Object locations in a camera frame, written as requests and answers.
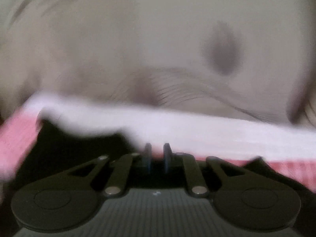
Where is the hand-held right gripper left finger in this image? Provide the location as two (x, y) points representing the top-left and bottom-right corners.
(66, 143), (153, 198)

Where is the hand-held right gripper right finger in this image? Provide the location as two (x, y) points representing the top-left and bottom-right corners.
(163, 142), (248, 199)

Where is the black rose print t-shirt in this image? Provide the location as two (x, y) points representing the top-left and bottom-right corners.
(5, 118), (316, 203)

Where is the pink and white bed sheet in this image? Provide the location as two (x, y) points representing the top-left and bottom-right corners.
(0, 91), (316, 195)

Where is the beige dotted curtain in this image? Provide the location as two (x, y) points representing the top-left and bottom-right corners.
(0, 0), (316, 129)

